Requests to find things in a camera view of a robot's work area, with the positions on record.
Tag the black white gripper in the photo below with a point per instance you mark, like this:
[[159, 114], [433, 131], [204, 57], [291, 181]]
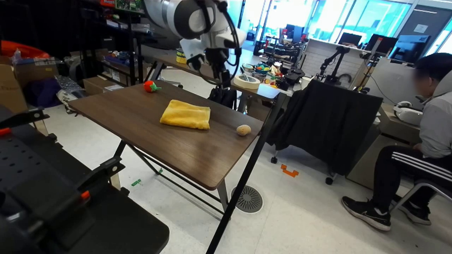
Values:
[[215, 55]]

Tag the yellow towel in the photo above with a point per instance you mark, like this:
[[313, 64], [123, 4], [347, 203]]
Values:
[[184, 114]]

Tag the beige toy potato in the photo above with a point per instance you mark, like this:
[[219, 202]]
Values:
[[243, 130]]

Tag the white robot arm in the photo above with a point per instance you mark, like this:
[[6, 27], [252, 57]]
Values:
[[205, 33]]

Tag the white tape roll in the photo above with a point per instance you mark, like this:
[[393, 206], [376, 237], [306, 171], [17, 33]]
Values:
[[246, 82]]

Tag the red toy tomato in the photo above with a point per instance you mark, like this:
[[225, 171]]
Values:
[[150, 86]]

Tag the black draped cart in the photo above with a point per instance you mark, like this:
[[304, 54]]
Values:
[[331, 123]]

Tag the orange floor marker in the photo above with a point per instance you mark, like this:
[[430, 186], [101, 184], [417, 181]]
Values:
[[287, 171]]

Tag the round floor drain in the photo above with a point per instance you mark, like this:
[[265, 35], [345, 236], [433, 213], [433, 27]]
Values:
[[250, 201]]

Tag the black clamp stand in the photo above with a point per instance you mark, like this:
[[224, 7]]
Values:
[[51, 203]]

